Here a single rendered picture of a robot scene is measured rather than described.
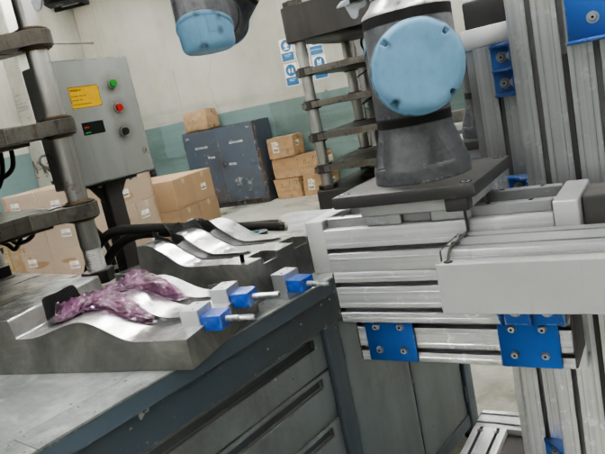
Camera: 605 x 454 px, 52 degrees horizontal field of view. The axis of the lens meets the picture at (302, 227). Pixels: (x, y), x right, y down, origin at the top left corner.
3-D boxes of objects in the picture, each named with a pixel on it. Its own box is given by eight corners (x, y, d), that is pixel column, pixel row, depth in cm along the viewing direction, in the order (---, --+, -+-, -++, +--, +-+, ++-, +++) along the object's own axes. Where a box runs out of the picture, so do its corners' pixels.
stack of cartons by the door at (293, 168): (342, 187, 829) (330, 126, 813) (332, 193, 801) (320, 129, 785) (287, 195, 870) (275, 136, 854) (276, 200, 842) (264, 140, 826)
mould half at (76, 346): (259, 311, 125) (248, 259, 123) (194, 369, 102) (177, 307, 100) (71, 323, 145) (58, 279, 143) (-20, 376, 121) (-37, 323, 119)
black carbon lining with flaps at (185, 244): (287, 245, 147) (279, 206, 145) (241, 267, 135) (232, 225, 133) (193, 247, 169) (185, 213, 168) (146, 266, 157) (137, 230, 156)
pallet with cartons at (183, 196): (226, 233, 672) (211, 166, 657) (189, 255, 597) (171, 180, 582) (135, 245, 715) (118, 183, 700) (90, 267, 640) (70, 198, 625)
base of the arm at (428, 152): (483, 160, 100) (474, 100, 98) (456, 179, 88) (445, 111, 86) (397, 171, 108) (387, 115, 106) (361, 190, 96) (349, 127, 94)
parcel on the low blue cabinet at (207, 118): (221, 126, 878) (217, 105, 872) (208, 129, 849) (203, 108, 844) (198, 131, 898) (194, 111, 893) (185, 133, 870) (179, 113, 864)
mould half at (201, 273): (328, 265, 149) (317, 211, 147) (257, 304, 130) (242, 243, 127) (193, 264, 181) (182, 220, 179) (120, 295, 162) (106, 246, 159)
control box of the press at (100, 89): (230, 441, 236) (131, 52, 208) (167, 489, 213) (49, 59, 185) (192, 431, 250) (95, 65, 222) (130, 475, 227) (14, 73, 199)
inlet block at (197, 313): (264, 325, 108) (257, 296, 107) (251, 337, 103) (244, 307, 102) (200, 329, 113) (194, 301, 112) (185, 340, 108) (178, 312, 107)
